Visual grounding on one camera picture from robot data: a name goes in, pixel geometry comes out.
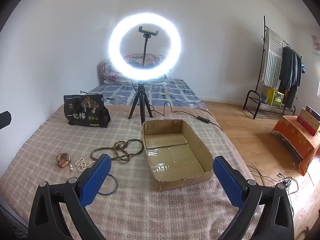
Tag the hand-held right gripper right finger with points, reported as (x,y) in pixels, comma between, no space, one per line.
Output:
(227,180)

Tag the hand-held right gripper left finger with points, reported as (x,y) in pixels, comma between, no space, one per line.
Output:
(95,180)

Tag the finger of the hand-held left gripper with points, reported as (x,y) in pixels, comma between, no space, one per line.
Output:
(5,120)

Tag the cardboard box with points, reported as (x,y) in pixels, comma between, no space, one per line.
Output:
(175,160)

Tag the thin black bangle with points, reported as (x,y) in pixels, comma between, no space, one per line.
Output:
(115,183)

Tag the pink plaid blanket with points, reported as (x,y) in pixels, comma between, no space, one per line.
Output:
(75,140)

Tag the black printed snack bag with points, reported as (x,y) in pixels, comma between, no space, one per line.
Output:
(85,112)

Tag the orange cloth covered table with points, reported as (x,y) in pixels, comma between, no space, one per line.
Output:
(292,135)

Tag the black clothes rack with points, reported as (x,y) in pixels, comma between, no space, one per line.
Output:
(250,97)

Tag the red box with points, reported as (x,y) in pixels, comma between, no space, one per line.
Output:
(306,127)

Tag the tan box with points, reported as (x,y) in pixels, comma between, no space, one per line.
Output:
(311,120)

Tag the folded floral quilt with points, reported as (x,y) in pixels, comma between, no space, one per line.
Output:
(110,76)

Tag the striped towel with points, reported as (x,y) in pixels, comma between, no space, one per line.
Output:
(271,62)

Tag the dark hanging clothes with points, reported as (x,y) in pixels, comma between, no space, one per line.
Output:
(287,67)

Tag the black phone holder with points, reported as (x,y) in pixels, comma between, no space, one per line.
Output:
(145,45)

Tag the wall poster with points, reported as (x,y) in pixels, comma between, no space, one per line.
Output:
(316,43)

